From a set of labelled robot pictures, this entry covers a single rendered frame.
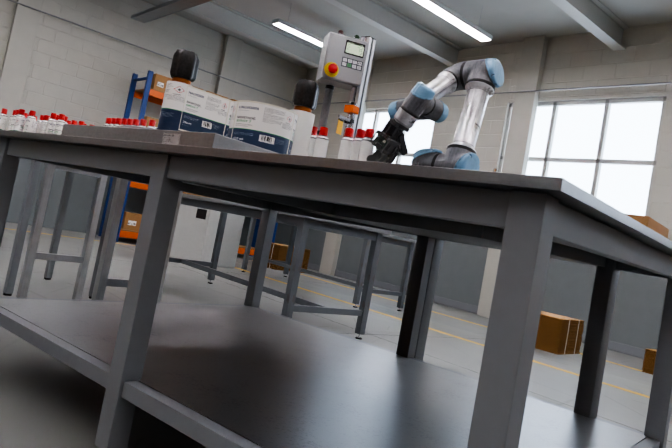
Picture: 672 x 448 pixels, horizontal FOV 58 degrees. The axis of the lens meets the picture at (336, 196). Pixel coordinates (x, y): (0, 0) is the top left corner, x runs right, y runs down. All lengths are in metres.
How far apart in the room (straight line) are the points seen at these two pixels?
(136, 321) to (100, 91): 8.33
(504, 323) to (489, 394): 0.11
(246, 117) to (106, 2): 8.35
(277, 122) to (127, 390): 0.83
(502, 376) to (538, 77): 7.40
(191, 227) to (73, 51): 3.43
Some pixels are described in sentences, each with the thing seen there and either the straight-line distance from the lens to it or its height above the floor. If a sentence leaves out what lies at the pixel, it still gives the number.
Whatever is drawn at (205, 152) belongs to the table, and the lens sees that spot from 1.45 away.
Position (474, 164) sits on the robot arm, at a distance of 2.29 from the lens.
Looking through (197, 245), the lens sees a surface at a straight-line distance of 7.64.
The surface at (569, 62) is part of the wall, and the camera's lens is 8.24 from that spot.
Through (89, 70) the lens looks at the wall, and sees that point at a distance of 9.82.
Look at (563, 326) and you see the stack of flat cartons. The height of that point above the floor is 0.25.
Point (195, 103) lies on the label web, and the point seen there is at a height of 1.02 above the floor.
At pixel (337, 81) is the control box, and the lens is 2.45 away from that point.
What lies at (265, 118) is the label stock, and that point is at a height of 0.98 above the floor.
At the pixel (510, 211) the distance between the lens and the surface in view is 0.99.
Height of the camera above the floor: 0.69
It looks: 4 degrees up
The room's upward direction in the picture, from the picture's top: 11 degrees clockwise
